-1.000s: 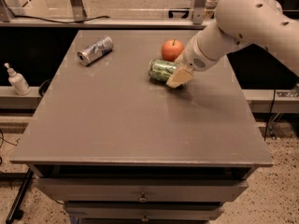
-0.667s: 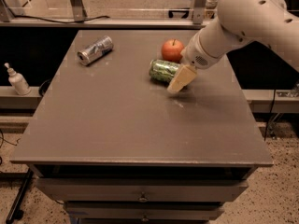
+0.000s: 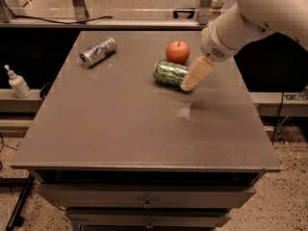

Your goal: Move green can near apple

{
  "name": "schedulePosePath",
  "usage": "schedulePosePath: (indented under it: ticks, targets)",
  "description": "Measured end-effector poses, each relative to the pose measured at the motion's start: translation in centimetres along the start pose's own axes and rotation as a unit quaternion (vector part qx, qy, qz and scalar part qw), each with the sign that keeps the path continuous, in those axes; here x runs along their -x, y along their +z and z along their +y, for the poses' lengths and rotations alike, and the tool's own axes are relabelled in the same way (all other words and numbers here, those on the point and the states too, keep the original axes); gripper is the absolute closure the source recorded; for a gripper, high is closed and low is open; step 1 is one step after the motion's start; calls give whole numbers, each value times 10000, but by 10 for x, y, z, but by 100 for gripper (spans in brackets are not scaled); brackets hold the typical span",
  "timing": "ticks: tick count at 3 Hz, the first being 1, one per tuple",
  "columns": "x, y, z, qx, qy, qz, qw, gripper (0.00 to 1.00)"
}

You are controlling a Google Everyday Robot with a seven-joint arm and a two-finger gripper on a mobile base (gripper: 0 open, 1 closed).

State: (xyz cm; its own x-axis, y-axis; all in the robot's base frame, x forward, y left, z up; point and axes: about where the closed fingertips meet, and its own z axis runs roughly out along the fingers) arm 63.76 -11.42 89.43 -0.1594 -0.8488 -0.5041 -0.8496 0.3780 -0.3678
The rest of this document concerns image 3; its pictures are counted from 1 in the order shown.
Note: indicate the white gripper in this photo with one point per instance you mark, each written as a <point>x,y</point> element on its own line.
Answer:
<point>212,45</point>

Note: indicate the green soda can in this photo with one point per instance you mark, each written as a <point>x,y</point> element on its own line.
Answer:
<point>170,73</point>

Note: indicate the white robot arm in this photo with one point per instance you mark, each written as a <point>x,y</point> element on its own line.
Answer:
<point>246,21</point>

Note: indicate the red apple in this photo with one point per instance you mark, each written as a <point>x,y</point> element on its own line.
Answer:
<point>178,52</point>

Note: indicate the silver blue soda can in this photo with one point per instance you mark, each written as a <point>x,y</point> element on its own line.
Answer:
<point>98,52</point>

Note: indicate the grey drawer cabinet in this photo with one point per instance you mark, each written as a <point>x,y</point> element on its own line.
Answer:
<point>113,124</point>

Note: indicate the upper drawer with knob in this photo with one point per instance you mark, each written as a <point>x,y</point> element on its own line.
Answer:
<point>145,196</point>

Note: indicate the drawer with knob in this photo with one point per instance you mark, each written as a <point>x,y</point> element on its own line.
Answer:
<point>147,218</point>
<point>145,196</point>

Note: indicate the white pump bottle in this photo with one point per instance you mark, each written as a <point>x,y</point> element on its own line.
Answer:
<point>18,83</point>

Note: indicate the lower drawer with knob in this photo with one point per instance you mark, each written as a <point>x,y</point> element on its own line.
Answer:
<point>147,218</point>

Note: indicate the black floor rail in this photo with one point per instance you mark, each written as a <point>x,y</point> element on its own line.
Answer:
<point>16,219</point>

